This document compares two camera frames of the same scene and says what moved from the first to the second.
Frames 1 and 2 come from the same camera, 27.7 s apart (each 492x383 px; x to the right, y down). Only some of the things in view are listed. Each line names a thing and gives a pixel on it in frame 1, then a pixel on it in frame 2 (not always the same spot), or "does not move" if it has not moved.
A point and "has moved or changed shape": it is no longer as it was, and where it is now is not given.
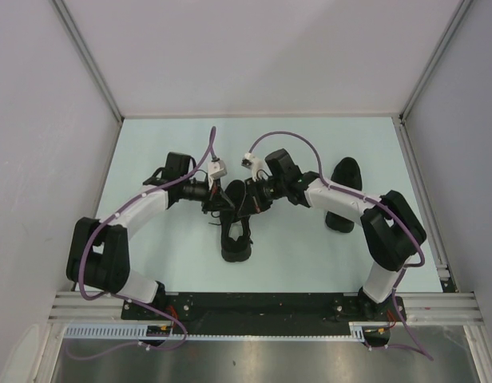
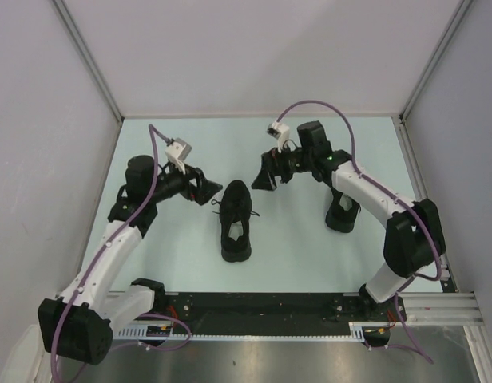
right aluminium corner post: (433, 58) does not move
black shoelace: (218, 224) has moved or changed shape
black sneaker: (240, 250) does not move
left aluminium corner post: (90, 58) does not move
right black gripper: (252, 201) -> (272, 162)
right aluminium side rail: (440, 260) does not move
